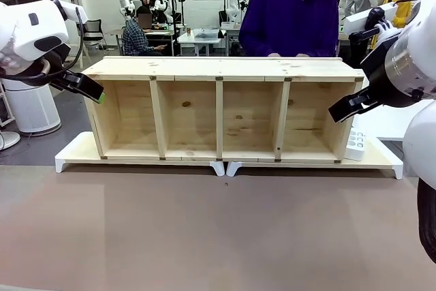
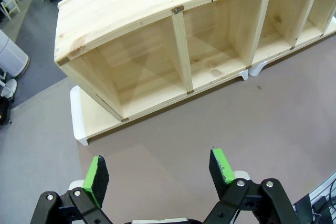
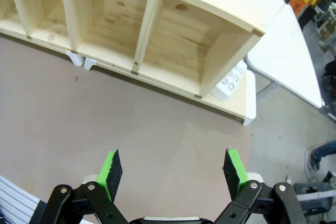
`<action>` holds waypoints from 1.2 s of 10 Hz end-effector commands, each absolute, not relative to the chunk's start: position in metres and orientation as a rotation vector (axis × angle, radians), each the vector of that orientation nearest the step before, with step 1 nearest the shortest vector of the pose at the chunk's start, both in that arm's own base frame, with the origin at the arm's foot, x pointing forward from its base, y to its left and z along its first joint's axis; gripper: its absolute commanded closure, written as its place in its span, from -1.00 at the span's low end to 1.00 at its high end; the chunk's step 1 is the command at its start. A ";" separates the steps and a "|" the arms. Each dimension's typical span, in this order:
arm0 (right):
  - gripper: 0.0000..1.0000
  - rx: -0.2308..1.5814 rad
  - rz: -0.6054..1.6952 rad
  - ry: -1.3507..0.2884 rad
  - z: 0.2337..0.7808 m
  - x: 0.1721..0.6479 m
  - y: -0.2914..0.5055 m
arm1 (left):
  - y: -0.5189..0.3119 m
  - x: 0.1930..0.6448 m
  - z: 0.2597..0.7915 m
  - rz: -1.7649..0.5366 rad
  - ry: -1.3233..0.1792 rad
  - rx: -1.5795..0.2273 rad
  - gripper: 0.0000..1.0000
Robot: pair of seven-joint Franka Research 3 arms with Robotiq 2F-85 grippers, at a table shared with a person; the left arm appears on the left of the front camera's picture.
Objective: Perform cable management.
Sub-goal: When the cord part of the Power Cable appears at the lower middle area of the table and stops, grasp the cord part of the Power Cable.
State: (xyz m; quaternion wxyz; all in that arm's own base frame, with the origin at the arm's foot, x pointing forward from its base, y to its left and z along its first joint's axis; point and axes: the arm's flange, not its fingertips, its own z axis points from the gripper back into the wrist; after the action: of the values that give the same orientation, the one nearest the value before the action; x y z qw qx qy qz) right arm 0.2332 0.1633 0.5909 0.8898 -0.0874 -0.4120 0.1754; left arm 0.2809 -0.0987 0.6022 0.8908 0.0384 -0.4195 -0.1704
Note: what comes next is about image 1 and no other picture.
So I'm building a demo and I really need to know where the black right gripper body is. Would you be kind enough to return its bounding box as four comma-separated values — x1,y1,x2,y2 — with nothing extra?
360,41,426,108

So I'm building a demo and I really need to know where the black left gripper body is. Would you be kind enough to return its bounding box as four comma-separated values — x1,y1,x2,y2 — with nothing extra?
40,45,84,91

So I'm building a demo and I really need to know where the person's right forearm purple sleeve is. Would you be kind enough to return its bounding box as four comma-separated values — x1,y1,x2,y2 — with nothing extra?
238,14,273,58

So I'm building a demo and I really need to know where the person's left forearm purple sleeve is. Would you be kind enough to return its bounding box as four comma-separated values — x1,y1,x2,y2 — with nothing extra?
306,14,340,58

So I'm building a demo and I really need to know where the white power strip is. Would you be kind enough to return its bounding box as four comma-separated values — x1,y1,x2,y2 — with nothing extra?
345,127,369,162

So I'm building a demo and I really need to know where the black office chair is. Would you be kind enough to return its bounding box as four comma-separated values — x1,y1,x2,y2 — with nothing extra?
82,19,107,50

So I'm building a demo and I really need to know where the white cylindrical air purifier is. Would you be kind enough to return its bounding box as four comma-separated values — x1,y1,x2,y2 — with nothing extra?
1,78,63,136

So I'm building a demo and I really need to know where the seated person in plaid shirt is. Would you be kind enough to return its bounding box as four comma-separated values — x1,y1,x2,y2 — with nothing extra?
121,5,168,57

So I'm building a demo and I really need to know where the white standing fan base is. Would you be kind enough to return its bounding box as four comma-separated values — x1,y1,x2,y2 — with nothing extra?
0,129,22,151

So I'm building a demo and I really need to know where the wooden background work table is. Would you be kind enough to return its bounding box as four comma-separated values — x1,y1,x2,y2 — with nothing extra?
108,27,176,57

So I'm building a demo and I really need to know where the black tripod stand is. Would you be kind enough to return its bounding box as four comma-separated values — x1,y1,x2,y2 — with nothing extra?
168,0,183,57

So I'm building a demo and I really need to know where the person in purple hoodie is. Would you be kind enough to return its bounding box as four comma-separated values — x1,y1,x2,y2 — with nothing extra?
238,0,340,58

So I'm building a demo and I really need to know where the white background table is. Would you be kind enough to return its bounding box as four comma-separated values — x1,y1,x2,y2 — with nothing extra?
177,28,228,57

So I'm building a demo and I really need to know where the pine wood four-compartment shelf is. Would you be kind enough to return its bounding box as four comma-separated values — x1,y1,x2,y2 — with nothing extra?
81,55,365,164

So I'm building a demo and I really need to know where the clear plastic tray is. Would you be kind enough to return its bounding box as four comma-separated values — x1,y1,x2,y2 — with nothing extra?
193,28,219,40

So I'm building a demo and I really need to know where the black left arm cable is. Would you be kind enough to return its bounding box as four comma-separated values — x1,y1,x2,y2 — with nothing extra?
0,7,86,86

